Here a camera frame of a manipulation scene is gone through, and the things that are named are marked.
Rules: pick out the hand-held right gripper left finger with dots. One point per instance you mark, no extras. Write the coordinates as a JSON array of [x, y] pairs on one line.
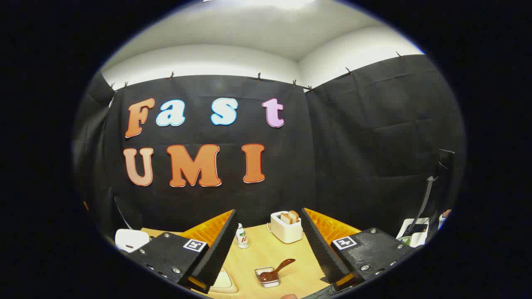
[[216, 253]]

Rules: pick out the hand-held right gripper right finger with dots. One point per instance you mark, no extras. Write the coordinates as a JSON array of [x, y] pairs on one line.
[[326, 253]]

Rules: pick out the clear tray of rice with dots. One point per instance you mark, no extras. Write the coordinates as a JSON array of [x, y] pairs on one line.
[[224, 282]]

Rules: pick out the brown wooden spoon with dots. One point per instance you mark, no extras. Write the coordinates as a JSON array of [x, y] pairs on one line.
[[277, 269]]

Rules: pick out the white rice cooker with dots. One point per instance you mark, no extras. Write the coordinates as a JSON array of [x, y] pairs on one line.
[[131, 240]]

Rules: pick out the white drink bottle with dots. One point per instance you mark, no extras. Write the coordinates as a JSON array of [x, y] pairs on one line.
[[242, 237]]

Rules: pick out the white toaster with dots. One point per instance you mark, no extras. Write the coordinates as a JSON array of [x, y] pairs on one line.
[[286, 232]]

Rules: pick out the toast slice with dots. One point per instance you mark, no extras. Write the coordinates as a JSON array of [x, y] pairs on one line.
[[294, 215], [286, 218]]

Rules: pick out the white side board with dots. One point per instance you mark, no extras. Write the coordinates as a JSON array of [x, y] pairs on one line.
[[419, 236]]

